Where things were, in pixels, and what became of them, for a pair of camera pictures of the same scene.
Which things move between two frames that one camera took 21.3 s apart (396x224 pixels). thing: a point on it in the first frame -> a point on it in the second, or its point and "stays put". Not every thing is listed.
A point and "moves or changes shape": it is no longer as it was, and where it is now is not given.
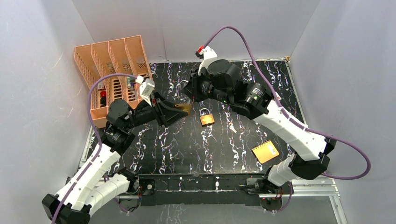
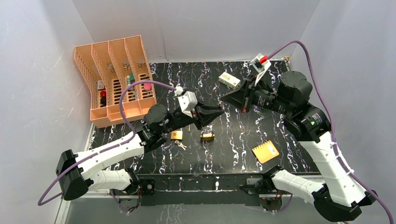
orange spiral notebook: [265, 151] stays put
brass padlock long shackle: [186, 107] moves or changes shape
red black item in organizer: [103, 99] stays put
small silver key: [231, 127] -> [180, 144]
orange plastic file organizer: [124, 56] stays put
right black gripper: [192, 88] -> [242, 97]
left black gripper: [159, 111] -> [198, 116]
